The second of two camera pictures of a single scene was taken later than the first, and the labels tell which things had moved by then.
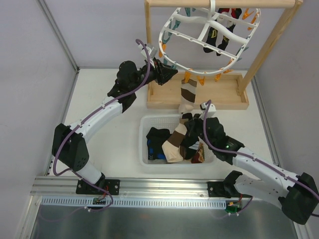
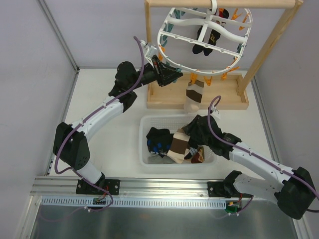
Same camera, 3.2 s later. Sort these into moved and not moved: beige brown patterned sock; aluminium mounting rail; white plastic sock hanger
Moved: beige brown patterned sock
Not moved: aluminium mounting rail; white plastic sock hanger
